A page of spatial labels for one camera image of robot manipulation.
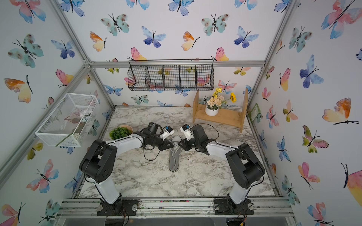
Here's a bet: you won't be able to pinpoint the white mesh wall basket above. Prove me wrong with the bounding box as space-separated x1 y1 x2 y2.
35 93 100 147

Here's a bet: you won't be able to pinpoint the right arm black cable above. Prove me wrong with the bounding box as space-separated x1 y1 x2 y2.
192 123 220 140

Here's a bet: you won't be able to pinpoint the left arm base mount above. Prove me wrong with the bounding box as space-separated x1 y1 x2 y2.
97 196 140 217

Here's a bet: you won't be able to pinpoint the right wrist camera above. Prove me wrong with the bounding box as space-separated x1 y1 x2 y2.
180 124 194 141

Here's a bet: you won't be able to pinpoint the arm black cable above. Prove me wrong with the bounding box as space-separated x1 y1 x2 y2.
192 123 220 140
142 145 162 162

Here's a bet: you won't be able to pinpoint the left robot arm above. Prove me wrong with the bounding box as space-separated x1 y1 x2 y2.
79 122 174 205

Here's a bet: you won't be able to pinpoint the aluminium front rail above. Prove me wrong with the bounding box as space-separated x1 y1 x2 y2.
57 196 294 218

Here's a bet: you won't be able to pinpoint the green plant in terracotta pot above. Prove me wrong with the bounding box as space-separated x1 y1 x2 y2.
109 125 133 140

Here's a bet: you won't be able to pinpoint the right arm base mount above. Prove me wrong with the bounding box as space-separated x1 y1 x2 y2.
214 196 254 216

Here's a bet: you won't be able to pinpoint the wooden shelf rack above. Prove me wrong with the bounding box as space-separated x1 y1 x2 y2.
192 89 248 133

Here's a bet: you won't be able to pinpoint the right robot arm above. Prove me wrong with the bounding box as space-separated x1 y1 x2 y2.
179 124 265 205

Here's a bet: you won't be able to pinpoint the grey canvas sneaker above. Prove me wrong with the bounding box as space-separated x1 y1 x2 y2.
168 135 182 172

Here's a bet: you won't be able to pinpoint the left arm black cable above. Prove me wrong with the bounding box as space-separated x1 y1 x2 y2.
142 145 162 162

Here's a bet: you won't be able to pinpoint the black wire wall basket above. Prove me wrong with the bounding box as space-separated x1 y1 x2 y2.
125 58 215 91

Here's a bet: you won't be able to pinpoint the flowers in white pot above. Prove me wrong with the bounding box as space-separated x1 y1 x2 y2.
205 88 237 116

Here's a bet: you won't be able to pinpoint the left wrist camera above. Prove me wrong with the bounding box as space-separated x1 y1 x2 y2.
161 126 174 140

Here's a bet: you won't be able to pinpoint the green framed wall card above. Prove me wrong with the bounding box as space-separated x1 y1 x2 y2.
249 104 263 123

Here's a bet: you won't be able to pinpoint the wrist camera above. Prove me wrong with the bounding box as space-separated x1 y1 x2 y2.
180 124 194 141
161 126 174 140

